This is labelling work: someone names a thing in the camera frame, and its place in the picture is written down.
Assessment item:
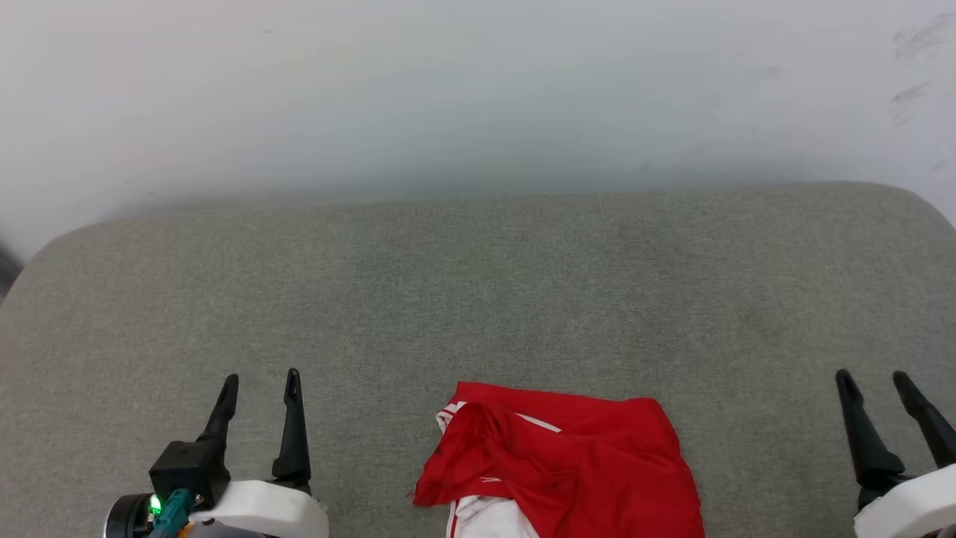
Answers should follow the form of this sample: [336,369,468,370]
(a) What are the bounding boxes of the red and white sports garment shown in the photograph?
[413,382,706,538]

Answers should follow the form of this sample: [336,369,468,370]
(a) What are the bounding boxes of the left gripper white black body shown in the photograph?
[187,480,330,538]

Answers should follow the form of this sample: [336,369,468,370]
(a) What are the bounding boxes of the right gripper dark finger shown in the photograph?
[835,368,907,492]
[893,371,956,471]

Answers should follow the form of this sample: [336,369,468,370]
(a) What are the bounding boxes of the teal cable connector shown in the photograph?
[148,489,196,538]

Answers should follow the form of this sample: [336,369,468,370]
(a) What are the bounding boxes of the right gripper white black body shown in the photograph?
[853,463,956,538]

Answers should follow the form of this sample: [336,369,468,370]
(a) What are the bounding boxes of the grey fabric sofa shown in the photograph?
[0,182,956,538]

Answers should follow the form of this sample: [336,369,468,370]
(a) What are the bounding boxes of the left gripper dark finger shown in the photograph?
[196,374,240,443]
[271,368,312,492]

